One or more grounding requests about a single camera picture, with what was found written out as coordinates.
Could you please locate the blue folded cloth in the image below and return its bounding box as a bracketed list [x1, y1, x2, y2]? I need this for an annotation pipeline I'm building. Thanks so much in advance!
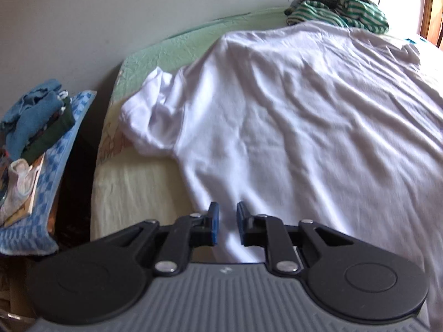
[1, 79, 64, 160]

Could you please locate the wooden window frame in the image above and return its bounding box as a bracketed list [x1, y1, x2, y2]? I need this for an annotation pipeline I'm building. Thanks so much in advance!
[418, 0, 443, 50]

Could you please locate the white small garment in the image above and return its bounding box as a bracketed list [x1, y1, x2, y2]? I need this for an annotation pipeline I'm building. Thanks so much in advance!
[1, 158, 36, 225]

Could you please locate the green white striped garment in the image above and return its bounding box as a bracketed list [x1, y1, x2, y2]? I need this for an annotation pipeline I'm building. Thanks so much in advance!
[286, 0, 390, 35]

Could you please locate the blue checkered towel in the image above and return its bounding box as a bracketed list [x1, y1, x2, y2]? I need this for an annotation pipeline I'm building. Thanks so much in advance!
[1, 90, 96, 256]

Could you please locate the white t-shirt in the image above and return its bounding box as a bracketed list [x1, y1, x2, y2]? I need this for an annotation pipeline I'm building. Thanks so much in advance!
[119, 22, 442, 331]

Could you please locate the dark green folded garment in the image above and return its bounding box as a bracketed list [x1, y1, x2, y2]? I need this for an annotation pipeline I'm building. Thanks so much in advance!
[20, 96, 75, 164]

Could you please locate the green yellow cartoon bedsheet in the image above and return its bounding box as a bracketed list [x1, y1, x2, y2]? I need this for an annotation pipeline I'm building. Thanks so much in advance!
[89, 6, 443, 243]

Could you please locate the yellow book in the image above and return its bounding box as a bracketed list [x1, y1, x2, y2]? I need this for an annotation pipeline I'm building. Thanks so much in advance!
[1, 154, 45, 228]

